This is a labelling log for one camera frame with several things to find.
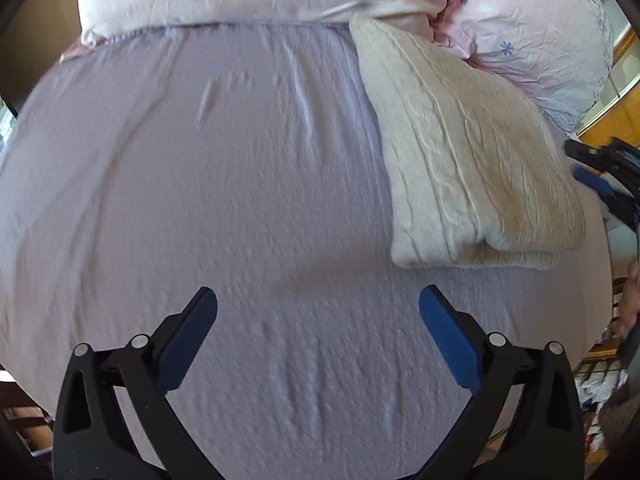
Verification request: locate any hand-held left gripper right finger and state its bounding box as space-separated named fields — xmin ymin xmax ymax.
xmin=418 ymin=284 xmax=586 ymax=480

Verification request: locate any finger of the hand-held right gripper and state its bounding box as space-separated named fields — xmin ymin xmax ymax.
xmin=564 ymin=139 xmax=612 ymax=168
xmin=573 ymin=166 xmax=621 ymax=200

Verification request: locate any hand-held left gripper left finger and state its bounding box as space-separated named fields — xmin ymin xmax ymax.
xmin=52 ymin=287 xmax=221 ymax=480

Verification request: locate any person's right hand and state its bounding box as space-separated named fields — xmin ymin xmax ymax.
xmin=611 ymin=261 xmax=640 ymax=337

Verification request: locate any pink floral pillow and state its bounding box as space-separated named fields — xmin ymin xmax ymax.
xmin=435 ymin=0 xmax=615 ymax=137

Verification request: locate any lavender bed sheet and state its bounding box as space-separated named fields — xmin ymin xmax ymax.
xmin=0 ymin=20 xmax=617 ymax=461

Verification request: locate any cluttered wooden rack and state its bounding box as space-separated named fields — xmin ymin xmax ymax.
xmin=575 ymin=322 xmax=640 ymax=466

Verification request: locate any wooden bed frame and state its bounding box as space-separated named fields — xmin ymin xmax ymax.
xmin=0 ymin=370 xmax=57 ymax=461

